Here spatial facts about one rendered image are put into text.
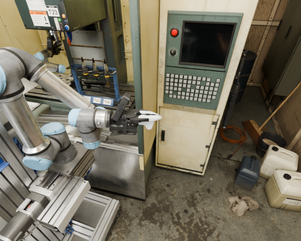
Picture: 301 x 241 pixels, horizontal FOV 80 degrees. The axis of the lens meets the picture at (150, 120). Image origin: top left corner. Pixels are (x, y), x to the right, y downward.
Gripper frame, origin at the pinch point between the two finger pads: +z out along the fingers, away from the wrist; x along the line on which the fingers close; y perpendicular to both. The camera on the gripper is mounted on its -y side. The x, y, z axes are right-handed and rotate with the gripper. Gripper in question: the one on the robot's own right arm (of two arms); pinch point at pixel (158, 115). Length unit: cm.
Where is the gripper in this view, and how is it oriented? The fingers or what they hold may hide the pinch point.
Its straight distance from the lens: 70.2
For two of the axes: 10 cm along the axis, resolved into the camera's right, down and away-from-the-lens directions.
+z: 10.0, 0.3, -0.4
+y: -0.1, 8.6, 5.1
